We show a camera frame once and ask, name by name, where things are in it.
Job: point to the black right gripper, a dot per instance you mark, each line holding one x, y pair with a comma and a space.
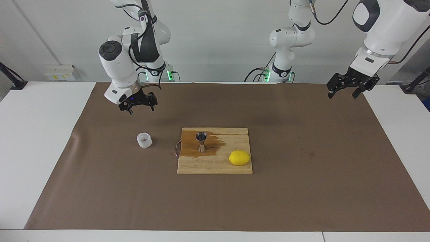
139, 99

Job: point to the blue plastic object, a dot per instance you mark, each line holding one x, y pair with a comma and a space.
427, 103

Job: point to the wooden cutting board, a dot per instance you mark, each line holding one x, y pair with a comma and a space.
208, 164

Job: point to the yellow lemon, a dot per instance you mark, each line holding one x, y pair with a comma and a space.
239, 158

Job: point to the steel double jigger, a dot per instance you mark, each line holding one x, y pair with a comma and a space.
201, 141

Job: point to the black clamp stand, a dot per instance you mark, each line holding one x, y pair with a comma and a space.
411, 88
16, 84

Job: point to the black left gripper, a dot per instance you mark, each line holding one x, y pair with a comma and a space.
357, 79

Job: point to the brown paper table mat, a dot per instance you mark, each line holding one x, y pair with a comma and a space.
215, 201

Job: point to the small translucent white cup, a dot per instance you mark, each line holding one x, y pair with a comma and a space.
144, 143

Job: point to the white wall socket box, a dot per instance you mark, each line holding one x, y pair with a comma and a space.
60, 73

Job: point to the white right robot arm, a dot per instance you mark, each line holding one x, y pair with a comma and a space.
117, 67

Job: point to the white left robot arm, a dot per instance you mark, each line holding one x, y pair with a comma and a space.
386, 23

